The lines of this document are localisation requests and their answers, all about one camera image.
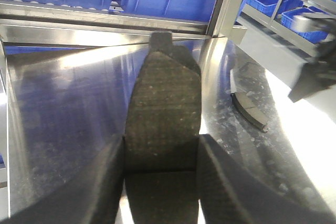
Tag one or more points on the background blue bin shelving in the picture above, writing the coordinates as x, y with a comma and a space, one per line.
277, 15

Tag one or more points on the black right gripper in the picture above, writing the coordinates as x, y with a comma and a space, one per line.
316, 75

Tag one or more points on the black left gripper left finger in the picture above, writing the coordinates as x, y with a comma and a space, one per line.
91, 196

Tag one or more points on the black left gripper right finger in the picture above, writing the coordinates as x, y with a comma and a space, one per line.
231, 194

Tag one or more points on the grey brake pad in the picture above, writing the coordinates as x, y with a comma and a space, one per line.
161, 135
249, 111

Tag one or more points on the stainless steel roller rack frame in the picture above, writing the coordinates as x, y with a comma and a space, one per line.
31, 24

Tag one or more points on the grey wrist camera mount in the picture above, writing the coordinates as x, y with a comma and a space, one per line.
307, 22

